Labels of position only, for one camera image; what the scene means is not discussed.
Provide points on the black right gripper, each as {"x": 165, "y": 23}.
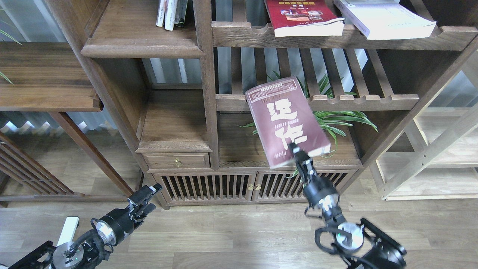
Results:
{"x": 319, "y": 191}

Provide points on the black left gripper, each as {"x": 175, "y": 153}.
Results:
{"x": 118, "y": 224}

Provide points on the dark red book white characters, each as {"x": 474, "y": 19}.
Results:
{"x": 285, "y": 119}

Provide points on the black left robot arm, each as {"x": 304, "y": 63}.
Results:
{"x": 96, "y": 245}

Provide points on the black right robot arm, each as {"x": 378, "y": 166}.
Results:
{"x": 360, "y": 246}

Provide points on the light wooden shelf unit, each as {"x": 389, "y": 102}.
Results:
{"x": 443, "y": 163}

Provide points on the red book on top shelf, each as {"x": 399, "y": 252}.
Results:
{"x": 303, "y": 18}

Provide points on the left slatted cabinet door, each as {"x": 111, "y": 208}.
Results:
{"x": 207, "y": 188}

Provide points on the slatted cabinet door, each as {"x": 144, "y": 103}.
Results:
{"x": 280, "y": 187}
{"x": 207, "y": 188}

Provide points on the right slatted cabinet door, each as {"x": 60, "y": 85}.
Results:
{"x": 280, "y": 187}

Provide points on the green spider plant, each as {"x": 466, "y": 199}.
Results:
{"x": 336, "y": 119}

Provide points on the small wooden drawer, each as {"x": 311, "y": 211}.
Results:
{"x": 177, "y": 160}

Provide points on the white bar on floor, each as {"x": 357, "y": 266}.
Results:
{"x": 68, "y": 230}

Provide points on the dark wooden bookshelf cabinet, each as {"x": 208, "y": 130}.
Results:
{"x": 182, "y": 91}

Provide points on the wooden slatted rack left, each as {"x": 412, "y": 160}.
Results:
{"x": 19, "y": 166}

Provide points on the dark wooden side table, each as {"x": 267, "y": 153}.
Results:
{"x": 47, "y": 77}

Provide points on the transparent upright folder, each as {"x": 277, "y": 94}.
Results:
{"x": 180, "y": 16}

